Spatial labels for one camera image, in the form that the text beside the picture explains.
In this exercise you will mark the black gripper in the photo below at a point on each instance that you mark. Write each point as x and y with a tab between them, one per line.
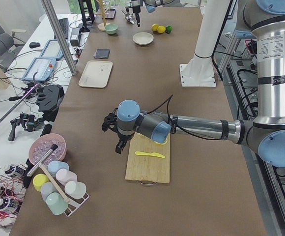
122	136
135	10

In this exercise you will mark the cream round plate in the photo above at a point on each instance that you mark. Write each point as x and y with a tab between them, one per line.
143	38

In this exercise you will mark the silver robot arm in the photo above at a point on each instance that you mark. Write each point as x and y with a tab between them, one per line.
150	74
152	4

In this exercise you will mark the black metal tray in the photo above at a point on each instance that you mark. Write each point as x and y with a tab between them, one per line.
109	14

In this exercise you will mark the cream rectangular tray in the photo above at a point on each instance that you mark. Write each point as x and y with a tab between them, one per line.
96	74

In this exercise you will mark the metal scoop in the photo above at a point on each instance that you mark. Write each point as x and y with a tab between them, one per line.
130	18

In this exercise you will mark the yellow lemon outer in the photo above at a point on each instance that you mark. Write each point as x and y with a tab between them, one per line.
154	27

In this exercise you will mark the yellow plastic knife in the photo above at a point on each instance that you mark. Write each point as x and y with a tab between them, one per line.
153	154

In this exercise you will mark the yellow lemon near lime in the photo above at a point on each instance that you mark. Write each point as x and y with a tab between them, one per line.
161	29

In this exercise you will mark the mint green bowl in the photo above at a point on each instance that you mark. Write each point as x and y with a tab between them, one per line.
111	29

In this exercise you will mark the bamboo cutting board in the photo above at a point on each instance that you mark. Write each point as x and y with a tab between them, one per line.
148	168

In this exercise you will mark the green lime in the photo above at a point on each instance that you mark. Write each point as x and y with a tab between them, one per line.
168	29

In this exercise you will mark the wooden mug tree stand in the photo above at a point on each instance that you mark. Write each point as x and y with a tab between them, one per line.
102	9

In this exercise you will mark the yellow lemon slices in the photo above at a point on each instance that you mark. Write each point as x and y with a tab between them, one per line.
162	142

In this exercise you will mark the grey folded cloth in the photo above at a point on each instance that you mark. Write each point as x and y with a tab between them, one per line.
101	53

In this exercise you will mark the white cup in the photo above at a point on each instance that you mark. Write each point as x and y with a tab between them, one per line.
75	189

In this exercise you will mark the pink cup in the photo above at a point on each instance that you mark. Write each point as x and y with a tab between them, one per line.
64	176

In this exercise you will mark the light blue cup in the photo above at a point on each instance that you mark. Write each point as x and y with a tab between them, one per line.
55	166

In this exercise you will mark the metal muddler black tip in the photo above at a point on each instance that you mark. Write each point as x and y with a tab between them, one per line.
42	159

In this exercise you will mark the pink bowl with ice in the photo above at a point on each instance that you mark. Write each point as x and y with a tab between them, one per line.
43	144

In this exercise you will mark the wooden muddler stick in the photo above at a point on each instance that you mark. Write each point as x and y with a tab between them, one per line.
57	187

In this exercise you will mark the grey cup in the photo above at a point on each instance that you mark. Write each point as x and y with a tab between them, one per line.
47	189

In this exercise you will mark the mint cup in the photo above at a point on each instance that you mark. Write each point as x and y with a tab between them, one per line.
56	203

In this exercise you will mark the yellow cup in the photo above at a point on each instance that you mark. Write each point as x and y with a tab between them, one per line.
39	180

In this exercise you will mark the blue teach pendant far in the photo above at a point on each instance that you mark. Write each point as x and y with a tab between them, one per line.
52	49

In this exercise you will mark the blue teach pendant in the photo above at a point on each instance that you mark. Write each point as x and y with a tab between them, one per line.
40	69
52	49

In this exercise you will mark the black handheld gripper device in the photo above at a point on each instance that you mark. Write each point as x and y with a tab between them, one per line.
27	121

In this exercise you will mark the blue teach pendant near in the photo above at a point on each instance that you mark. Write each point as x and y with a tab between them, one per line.
40	69

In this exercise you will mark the black mouse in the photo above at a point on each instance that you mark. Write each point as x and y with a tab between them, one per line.
34	45

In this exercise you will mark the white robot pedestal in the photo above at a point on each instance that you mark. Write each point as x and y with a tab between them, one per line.
199	71

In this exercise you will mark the aluminium frame post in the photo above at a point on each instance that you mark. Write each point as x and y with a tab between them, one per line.
51	14

